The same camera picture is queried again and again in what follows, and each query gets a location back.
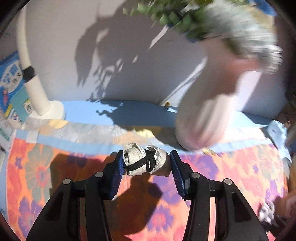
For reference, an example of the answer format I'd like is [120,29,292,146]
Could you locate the grey white socks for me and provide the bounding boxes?
[123,143,171,177]

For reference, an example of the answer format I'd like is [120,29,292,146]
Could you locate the silver grey bow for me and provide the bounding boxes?
[258,201,275,224]

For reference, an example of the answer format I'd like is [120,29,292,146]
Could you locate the person right hand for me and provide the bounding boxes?
[274,191,296,218]

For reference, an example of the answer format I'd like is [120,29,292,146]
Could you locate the white desk lamp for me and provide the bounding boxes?
[16,6,66,120]

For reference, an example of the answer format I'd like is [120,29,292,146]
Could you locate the ribbed pink vase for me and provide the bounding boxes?
[175,39,263,151]

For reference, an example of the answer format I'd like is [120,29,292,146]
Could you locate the blue tissue pack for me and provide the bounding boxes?
[263,120,292,163]

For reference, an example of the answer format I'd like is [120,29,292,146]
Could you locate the row of books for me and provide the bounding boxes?
[1,51,33,150]

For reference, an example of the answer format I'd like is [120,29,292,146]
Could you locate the blue white artificial flowers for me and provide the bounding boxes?
[122,1,283,74]

